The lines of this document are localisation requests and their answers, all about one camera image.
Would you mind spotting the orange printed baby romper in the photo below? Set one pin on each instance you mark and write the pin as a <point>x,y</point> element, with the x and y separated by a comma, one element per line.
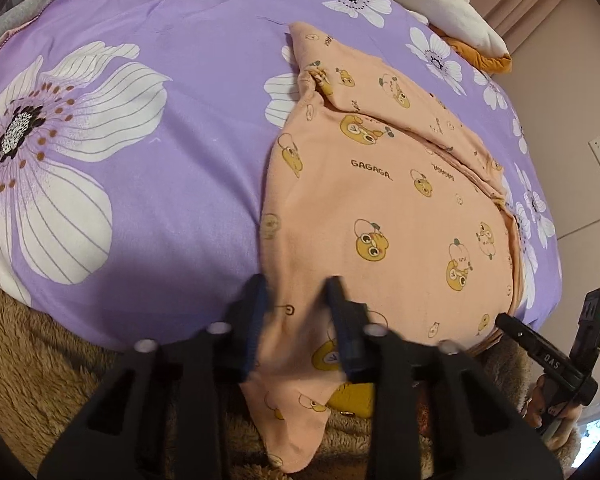
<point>380,200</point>

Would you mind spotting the purple floral bed sheet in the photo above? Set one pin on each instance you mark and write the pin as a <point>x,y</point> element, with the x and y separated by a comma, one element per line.
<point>180,160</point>

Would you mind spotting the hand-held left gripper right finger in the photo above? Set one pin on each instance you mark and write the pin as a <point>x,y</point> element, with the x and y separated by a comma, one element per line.
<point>342,331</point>

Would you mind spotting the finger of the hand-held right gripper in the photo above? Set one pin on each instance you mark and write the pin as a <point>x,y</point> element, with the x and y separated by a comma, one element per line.
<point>550,360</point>

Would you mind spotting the person's right hand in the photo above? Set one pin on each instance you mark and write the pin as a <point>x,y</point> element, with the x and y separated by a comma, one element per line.
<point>534,407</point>

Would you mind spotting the brown fleece blanket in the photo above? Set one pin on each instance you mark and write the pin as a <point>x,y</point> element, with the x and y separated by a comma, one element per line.
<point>25,360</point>

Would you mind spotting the dusty pink curtain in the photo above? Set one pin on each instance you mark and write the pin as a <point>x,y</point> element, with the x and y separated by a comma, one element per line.
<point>520,0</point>

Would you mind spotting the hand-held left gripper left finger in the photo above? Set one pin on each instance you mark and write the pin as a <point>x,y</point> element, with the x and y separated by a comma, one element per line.
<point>252,331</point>

